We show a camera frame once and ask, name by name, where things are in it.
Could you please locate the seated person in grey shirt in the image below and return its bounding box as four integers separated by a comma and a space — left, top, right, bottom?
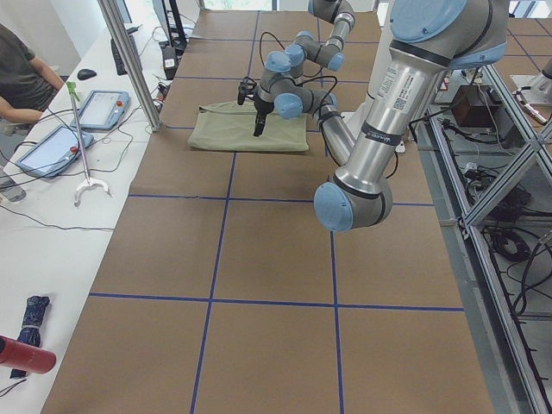
1, 25, 65, 125

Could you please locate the floor cable bundle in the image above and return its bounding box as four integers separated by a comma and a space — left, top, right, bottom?
482, 223, 552, 329

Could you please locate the dark brown box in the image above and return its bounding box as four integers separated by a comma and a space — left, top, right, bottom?
452, 85, 502, 128

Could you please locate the reacher grabber stick tool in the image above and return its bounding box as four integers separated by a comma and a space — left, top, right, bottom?
66, 81, 111, 207

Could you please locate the black power adapter with label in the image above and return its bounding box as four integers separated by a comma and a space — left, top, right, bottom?
161, 45, 179, 80

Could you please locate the olive green long-sleeve shirt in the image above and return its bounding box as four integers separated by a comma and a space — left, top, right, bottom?
188, 101, 309, 153

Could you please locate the aluminium side frame rail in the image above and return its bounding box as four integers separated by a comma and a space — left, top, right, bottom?
424, 64, 552, 414

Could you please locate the black camera cable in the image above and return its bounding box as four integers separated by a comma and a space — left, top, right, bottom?
257, 30, 340, 113

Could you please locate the near blue teach pendant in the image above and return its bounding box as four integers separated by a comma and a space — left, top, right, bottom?
15, 126, 79, 178

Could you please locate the black computer mouse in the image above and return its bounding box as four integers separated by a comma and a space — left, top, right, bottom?
77, 68, 97, 80

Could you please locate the folded dark blue umbrella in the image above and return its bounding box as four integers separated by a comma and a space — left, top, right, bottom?
10, 296, 50, 379

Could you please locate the red object at corner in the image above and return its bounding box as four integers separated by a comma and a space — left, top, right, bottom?
1, 336, 57, 374

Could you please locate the far blue teach pendant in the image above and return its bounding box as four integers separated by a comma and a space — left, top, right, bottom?
77, 90, 130, 132

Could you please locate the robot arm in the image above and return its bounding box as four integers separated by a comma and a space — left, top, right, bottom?
284, 0, 355, 78
239, 1, 509, 231

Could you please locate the blue teach pendant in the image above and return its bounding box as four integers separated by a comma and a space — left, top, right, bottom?
15, 126, 79, 178
77, 90, 130, 132

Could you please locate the black keyboard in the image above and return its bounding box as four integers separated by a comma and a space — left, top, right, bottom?
110, 33, 139, 76

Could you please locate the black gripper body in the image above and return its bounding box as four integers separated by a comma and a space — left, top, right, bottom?
254, 95, 274, 116

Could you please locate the aluminium frame post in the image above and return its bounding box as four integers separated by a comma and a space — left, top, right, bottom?
97, 0, 161, 132

